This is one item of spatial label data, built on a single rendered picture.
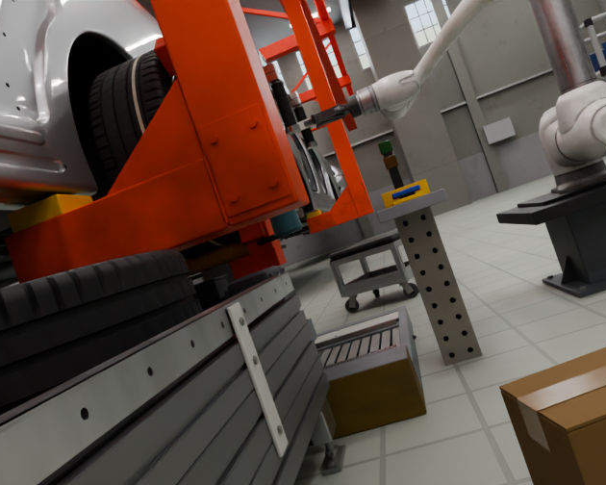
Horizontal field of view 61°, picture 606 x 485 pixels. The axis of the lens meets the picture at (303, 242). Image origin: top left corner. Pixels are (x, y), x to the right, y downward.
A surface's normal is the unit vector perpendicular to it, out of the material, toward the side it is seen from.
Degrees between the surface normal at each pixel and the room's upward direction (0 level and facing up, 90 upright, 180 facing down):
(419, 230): 90
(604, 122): 97
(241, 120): 90
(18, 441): 90
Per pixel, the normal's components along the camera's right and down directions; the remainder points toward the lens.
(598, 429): 0.04, -0.02
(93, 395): 0.93, -0.33
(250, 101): -0.17, 0.05
